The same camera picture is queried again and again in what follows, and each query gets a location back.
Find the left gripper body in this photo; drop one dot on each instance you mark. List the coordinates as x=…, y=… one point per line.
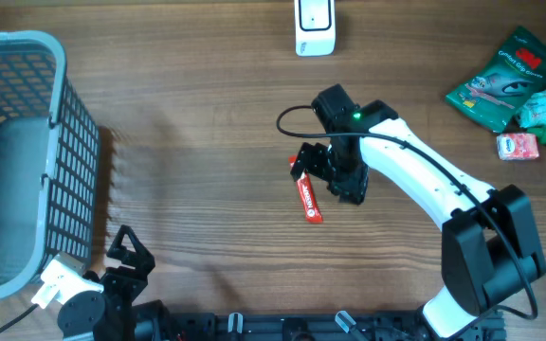
x=123, y=287

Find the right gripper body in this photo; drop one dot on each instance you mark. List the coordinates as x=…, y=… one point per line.
x=343, y=176

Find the red stick sachet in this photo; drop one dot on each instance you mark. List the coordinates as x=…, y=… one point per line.
x=309, y=202

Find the red square snack packet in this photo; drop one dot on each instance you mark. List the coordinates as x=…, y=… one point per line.
x=517, y=146

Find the green 3M gloves package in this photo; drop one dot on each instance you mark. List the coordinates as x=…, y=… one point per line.
x=515, y=72

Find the light green tissue packet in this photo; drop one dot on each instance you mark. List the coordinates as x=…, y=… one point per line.
x=533, y=112

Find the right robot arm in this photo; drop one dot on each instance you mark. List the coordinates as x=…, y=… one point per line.
x=490, y=247

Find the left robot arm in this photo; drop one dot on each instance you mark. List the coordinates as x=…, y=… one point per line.
x=111, y=314

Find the white barcode scanner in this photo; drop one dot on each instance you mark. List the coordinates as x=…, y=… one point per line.
x=315, y=27

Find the grey plastic mesh basket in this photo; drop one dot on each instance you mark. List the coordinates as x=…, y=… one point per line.
x=49, y=161

